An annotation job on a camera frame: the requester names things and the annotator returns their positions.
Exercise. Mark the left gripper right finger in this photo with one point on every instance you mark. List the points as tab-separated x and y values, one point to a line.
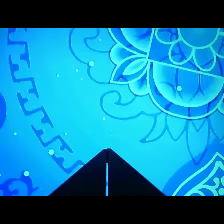
128	180

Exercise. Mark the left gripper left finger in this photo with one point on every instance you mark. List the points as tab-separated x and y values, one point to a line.
88	180

